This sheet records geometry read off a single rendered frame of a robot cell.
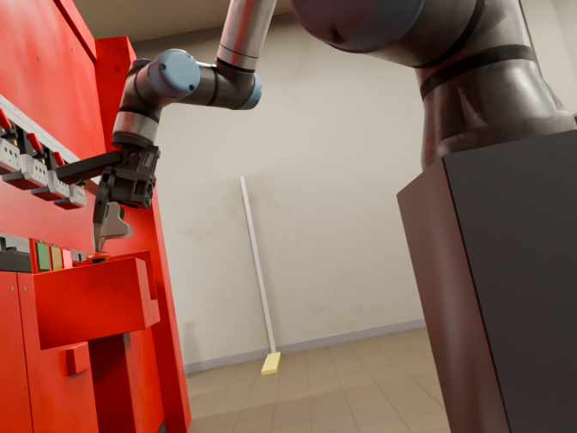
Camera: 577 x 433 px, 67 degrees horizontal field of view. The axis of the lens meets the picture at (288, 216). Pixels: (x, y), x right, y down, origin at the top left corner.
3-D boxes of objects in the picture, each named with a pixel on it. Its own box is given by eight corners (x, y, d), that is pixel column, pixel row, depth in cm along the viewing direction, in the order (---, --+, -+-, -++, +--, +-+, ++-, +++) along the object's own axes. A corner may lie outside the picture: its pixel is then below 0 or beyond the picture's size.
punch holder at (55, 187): (54, 190, 161) (49, 147, 163) (30, 193, 159) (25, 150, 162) (69, 198, 175) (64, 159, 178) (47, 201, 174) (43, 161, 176)
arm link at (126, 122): (112, 107, 78) (122, 125, 86) (106, 131, 77) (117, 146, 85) (155, 117, 79) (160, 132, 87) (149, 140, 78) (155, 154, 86)
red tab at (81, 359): (76, 374, 120) (73, 348, 121) (69, 375, 119) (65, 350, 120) (94, 364, 134) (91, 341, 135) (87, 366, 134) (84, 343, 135)
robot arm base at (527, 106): (529, 166, 54) (508, 90, 55) (618, 123, 39) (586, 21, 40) (409, 189, 54) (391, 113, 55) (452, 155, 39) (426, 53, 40)
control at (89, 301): (145, 329, 71) (130, 221, 74) (39, 350, 68) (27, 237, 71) (160, 320, 91) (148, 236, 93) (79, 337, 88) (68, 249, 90)
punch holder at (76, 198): (74, 200, 180) (69, 162, 183) (52, 204, 179) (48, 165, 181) (87, 207, 195) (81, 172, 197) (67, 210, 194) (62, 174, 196)
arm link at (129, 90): (140, 49, 78) (124, 64, 85) (126, 106, 76) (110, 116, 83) (179, 69, 83) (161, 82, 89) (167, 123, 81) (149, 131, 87)
